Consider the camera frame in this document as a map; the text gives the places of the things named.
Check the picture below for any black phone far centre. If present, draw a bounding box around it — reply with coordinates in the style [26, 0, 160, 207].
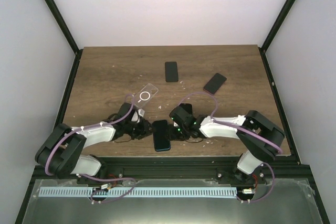
[165, 61, 179, 82]

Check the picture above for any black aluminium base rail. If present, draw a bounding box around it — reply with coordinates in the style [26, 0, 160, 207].
[31, 155, 312, 185]

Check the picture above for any blue phone black screen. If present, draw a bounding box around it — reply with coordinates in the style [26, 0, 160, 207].
[152, 120, 171, 152]

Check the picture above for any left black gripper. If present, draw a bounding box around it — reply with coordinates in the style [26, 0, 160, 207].
[124, 119, 157, 140]

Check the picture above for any pink phone black screen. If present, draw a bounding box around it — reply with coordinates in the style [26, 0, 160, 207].
[203, 73, 227, 95]

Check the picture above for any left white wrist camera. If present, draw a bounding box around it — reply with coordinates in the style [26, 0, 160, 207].
[131, 109, 145, 123]

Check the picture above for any right black frame post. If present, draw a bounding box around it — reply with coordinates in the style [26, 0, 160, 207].
[261, 0, 314, 51]

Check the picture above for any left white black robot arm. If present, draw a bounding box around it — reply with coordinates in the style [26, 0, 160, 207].
[35, 102, 152, 184]

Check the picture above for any black frame post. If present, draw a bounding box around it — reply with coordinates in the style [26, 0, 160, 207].
[261, 0, 314, 51]
[28, 0, 80, 55]

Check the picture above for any clear magsafe phone case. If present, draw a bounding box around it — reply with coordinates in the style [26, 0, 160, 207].
[134, 83, 159, 109]

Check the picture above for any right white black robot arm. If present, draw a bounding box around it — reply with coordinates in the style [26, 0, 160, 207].
[168, 104, 285, 184]

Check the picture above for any black phone case centre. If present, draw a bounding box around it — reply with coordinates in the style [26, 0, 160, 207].
[179, 103, 193, 114]

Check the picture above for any left black frame post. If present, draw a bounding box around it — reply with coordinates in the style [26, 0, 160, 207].
[28, 0, 80, 55]

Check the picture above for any light blue slotted cable duct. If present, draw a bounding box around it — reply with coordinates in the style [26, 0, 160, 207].
[38, 187, 237, 198]

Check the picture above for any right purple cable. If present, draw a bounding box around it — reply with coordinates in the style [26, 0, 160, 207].
[178, 92, 284, 205]

